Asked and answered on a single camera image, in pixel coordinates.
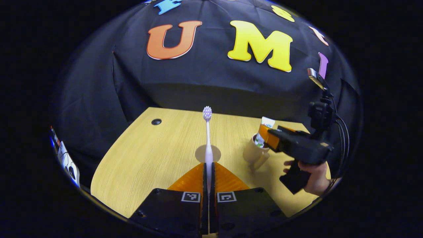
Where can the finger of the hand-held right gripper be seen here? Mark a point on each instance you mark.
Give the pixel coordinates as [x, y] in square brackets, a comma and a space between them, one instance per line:
[290, 130]
[271, 140]

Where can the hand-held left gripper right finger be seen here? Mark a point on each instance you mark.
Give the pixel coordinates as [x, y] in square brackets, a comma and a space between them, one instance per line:
[231, 211]

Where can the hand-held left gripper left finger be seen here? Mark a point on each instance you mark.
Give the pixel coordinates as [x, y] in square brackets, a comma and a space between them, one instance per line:
[185, 211]

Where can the white toothpaste tube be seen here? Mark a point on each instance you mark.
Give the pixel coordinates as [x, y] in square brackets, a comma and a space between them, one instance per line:
[267, 121]

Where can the beige cup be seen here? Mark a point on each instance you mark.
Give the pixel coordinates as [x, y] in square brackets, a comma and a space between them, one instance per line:
[252, 155]

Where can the brown round coaster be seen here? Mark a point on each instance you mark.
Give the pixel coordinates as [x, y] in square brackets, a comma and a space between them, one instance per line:
[217, 153]

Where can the pale pink toothbrush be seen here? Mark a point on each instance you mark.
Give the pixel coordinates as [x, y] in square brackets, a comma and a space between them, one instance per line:
[208, 142]

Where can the black backdrop cloth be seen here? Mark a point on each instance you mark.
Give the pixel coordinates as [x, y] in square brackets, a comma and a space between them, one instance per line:
[211, 76]

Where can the black desk grommet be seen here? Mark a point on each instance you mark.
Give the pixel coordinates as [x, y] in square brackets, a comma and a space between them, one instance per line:
[156, 121]

